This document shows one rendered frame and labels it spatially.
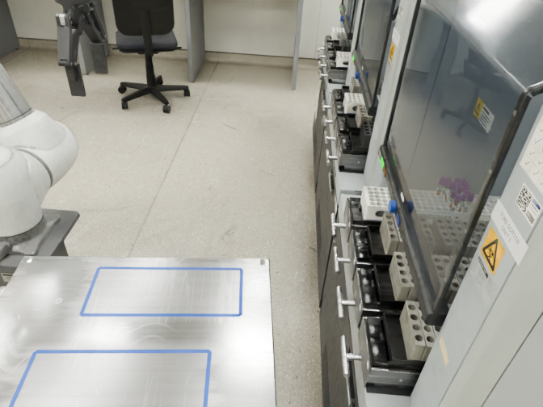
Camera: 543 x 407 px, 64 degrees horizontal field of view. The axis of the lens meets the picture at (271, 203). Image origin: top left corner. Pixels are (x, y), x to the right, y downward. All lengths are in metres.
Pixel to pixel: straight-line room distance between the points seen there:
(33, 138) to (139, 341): 0.73
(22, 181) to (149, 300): 0.51
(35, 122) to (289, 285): 1.32
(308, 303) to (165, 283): 1.15
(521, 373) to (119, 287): 0.80
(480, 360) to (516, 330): 0.08
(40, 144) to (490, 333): 1.23
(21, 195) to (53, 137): 0.22
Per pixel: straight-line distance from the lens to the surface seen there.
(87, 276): 1.12
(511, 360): 0.77
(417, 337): 0.96
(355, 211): 1.31
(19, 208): 1.36
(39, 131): 1.46
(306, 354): 1.94
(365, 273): 1.12
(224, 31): 4.77
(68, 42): 1.01
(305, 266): 2.27
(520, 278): 0.63
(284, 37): 4.73
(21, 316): 1.09
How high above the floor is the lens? 1.59
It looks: 37 degrees down
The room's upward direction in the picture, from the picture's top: 4 degrees clockwise
